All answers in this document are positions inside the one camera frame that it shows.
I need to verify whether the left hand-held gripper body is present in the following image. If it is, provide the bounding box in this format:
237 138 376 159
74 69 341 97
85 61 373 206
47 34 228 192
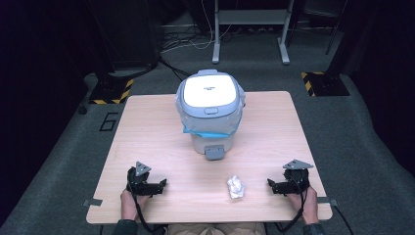
125 161 155 197

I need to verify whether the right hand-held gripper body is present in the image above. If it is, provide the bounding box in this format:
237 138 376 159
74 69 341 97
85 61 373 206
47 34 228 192
281 159 311 196

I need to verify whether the white paper ball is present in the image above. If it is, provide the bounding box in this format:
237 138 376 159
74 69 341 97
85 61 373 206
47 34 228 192
226 174 246 200

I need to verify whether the white grey pedal trash can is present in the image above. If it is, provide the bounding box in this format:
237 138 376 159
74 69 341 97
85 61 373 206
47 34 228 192
175 69 247 162

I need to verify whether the person's left hand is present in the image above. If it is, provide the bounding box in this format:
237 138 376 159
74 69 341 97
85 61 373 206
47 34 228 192
119 189 152 221

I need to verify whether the person's right hand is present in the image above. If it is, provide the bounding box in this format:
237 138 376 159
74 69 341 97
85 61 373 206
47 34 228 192
286 185 319 226

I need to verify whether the black yellow striped stand base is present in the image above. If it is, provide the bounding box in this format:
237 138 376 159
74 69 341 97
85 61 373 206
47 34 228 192
88 72 135 106
300 70 351 98

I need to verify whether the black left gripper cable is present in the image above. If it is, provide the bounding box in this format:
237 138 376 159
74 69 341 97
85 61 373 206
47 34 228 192
131 193 159 234

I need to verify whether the grey table edge bracket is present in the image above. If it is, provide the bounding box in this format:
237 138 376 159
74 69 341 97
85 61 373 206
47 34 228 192
81 198 104 208
315 196 340 207

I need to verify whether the black cable at table edge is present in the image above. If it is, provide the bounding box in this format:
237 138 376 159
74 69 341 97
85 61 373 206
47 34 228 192
332 205 356 235

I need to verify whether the black floor cable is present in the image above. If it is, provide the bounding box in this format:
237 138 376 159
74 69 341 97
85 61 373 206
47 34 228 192
158 56 190 82

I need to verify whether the tangle of floor cables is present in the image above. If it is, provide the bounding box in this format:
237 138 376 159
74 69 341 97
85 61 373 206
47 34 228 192
161 0 236 55

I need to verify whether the white metal stand frame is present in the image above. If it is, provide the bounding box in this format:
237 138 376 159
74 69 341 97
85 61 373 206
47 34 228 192
211 0 296 66

